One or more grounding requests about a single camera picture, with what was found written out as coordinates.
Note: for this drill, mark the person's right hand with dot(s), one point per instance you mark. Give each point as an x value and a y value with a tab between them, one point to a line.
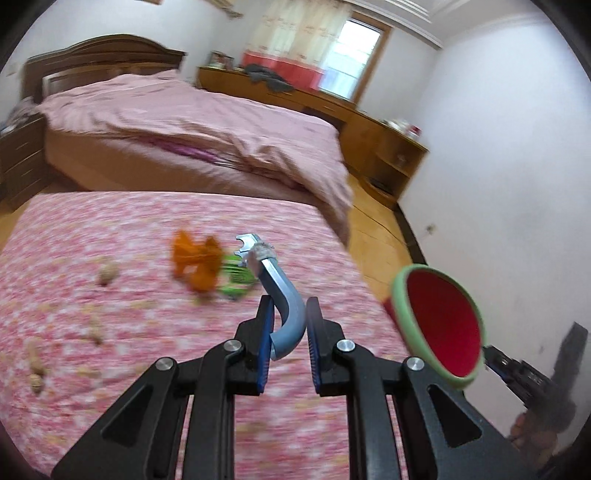
531	431

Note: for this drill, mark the dark wooden nightstand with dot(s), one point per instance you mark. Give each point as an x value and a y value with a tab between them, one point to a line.
23	161

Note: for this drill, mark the window with wooden frame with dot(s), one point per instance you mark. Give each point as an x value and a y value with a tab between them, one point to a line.
353	60

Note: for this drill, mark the green plastic item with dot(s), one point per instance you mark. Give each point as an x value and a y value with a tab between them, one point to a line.
238	281

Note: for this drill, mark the grey clothes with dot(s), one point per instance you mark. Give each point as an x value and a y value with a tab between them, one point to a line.
270	76

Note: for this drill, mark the red item on cabinet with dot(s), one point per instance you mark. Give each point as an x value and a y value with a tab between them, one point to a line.
414	132

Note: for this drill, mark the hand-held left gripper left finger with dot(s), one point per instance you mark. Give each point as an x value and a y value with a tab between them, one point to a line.
264	350

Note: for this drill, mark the blue curved metal tool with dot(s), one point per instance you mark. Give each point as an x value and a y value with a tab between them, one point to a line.
288	314

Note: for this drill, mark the row of books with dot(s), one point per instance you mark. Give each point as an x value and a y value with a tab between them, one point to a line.
221	60

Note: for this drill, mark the pink floral tablecloth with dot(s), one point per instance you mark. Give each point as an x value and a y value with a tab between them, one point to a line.
138	415

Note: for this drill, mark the floral curtain with red hem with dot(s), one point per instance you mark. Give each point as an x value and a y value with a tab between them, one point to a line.
286	46

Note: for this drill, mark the walnut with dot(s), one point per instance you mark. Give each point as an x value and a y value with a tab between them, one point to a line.
108	273

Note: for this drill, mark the long wooden low cabinet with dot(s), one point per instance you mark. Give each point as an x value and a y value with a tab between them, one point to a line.
369	134

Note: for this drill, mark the white item on cabinet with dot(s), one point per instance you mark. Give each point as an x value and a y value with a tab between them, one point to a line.
398	124

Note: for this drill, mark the peanut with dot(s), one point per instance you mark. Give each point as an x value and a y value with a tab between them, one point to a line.
37	357
97	331
37	383

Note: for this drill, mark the dark wooden bed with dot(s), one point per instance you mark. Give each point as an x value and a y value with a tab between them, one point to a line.
101	53

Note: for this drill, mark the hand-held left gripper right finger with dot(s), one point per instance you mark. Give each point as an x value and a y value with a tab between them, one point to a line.
314	350

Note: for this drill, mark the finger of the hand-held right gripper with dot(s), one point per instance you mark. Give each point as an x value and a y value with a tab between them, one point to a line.
501	367

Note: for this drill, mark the clothes pile on nightstand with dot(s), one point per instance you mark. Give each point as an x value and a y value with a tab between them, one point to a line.
21	113

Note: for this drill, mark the pink quilt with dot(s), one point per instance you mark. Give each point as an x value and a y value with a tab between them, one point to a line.
184	120

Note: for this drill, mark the red bowl with green rim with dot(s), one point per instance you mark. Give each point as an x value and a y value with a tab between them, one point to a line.
443	323

